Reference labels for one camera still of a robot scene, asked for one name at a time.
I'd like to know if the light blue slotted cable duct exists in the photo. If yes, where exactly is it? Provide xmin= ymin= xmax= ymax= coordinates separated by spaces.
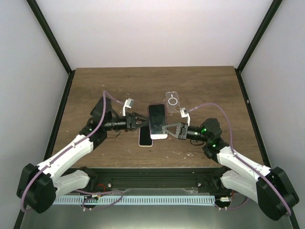
xmin=54 ymin=195 xmax=215 ymax=206

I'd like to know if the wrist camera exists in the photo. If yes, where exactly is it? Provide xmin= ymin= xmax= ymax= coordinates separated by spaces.
xmin=180 ymin=108 xmax=191 ymax=125
xmin=122 ymin=98 xmax=134 ymax=116

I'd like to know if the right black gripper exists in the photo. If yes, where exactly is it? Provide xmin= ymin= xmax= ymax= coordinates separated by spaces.
xmin=162 ymin=123 xmax=209 ymax=143

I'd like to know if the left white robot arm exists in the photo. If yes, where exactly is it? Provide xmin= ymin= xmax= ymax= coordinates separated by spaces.
xmin=17 ymin=96 xmax=150 ymax=213

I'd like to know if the black aluminium frame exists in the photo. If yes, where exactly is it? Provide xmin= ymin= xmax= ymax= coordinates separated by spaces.
xmin=13 ymin=0 xmax=305 ymax=229

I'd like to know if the clear magsafe phone case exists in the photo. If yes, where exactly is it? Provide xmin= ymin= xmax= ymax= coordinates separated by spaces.
xmin=165 ymin=91 xmax=180 ymax=113

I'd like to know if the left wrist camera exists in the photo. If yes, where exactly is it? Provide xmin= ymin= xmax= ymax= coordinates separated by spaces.
xmin=122 ymin=98 xmax=134 ymax=116

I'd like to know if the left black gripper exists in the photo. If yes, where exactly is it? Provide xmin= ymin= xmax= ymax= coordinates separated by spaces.
xmin=104 ymin=112 xmax=151 ymax=132

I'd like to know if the beige phone case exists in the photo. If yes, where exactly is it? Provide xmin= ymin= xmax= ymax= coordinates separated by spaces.
xmin=138 ymin=125 xmax=153 ymax=147

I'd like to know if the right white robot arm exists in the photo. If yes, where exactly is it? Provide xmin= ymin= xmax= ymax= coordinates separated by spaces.
xmin=162 ymin=118 xmax=299 ymax=221

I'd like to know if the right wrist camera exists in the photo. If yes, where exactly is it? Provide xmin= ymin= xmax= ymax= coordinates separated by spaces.
xmin=180 ymin=108 xmax=191 ymax=125

